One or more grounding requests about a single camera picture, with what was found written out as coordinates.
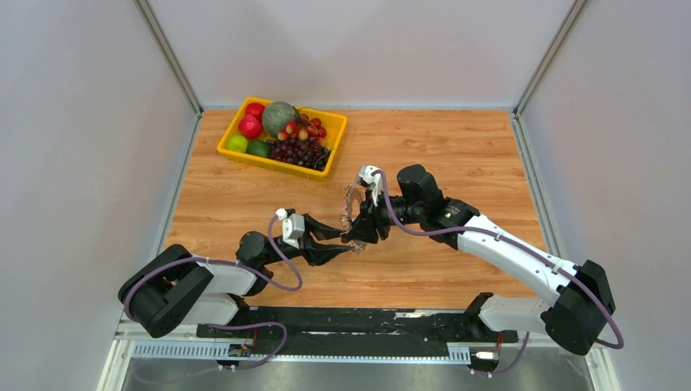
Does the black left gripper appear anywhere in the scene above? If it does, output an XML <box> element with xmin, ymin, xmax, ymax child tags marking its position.
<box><xmin>261</xmin><ymin>213</ymin><xmax>351</xmax><ymax>267</ymax></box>

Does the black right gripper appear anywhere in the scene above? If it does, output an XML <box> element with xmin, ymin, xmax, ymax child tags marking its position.
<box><xmin>345</xmin><ymin>187</ymin><xmax>425</xmax><ymax>244</ymax></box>

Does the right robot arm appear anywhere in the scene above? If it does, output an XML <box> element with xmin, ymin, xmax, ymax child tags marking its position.
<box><xmin>341</xmin><ymin>165</ymin><xmax>624</xmax><ymax>356</ymax></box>

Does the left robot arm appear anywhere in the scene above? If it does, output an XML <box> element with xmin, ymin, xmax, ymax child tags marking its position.
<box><xmin>117</xmin><ymin>210</ymin><xmax>351</xmax><ymax>338</ymax></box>

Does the dark purple grape bunch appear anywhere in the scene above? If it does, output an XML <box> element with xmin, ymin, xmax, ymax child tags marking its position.
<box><xmin>266</xmin><ymin>138</ymin><xmax>331</xmax><ymax>172</ymax></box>

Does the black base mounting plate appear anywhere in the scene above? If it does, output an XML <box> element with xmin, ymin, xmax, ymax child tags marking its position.
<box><xmin>196</xmin><ymin>306</ymin><xmax>498</xmax><ymax>358</ymax></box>

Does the dark green lime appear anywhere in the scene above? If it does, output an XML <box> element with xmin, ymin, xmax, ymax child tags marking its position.
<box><xmin>246</xmin><ymin>139</ymin><xmax>272</xmax><ymax>159</ymax></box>

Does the red grape bunch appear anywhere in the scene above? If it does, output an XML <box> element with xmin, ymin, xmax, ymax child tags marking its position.
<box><xmin>275</xmin><ymin>114</ymin><xmax>327</xmax><ymax>147</ymax></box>

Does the light green apple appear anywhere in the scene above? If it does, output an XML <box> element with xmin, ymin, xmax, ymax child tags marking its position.
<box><xmin>224</xmin><ymin>134</ymin><xmax>249</xmax><ymax>153</ymax></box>

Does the green melon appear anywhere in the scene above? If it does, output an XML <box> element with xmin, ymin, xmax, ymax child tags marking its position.
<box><xmin>262</xmin><ymin>101</ymin><xmax>299</xmax><ymax>138</ymax></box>

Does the red apple lower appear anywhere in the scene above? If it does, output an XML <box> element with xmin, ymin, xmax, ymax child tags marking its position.
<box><xmin>238</xmin><ymin>114</ymin><xmax>264</xmax><ymax>140</ymax></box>

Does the red apple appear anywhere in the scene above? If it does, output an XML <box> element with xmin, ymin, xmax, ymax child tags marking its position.
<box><xmin>244</xmin><ymin>102</ymin><xmax>266</xmax><ymax>121</ymax></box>
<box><xmin>238</xmin><ymin>114</ymin><xmax>264</xmax><ymax>140</ymax></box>

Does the red apple upper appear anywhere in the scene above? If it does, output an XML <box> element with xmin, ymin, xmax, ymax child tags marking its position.
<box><xmin>244</xmin><ymin>102</ymin><xmax>266</xmax><ymax>121</ymax></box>

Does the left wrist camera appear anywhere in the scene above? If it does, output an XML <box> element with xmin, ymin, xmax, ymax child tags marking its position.
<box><xmin>275</xmin><ymin>209</ymin><xmax>306</xmax><ymax>249</ymax></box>

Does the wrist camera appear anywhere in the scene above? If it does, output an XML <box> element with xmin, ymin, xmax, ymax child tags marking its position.
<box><xmin>355</xmin><ymin>165</ymin><xmax>384</xmax><ymax>206</ymax></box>
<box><xmin>275</xmin><ymin>209</ymin><xmax>306</xmax><ymax>249</ymax></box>

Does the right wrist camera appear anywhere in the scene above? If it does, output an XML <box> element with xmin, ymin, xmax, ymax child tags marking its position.
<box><xmin>355</xmin><ymin>165</ymin><xmax>384</xmax><ymax>206</ymax></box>

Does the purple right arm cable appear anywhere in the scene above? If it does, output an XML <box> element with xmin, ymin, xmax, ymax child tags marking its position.
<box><xmin>372</xmin><ymin>169</ymin><xmax>626</xmax><ymax>377</ymax></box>

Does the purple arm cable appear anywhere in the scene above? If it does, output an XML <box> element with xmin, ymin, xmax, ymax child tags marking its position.
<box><xmin>372</xmin><ymin>169</ymin><xmax>626</xmax><ymax>377</ymax></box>
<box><xmin>122</xmin><ymin>213</ymin><xmax>305</xmax><ymax>373</ymax></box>

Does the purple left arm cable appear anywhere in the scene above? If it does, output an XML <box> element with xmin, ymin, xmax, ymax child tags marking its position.
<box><xmin>122</xmin><ymin>213</ymin><xmax>305</xmax><ymax>373</ymax></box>

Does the aluminium frame rail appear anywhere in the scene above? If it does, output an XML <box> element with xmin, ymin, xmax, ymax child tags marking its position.
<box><xmin>110</xmin><ymin>321</ymin><xmax>607</xmax><ymax>365</ymax></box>

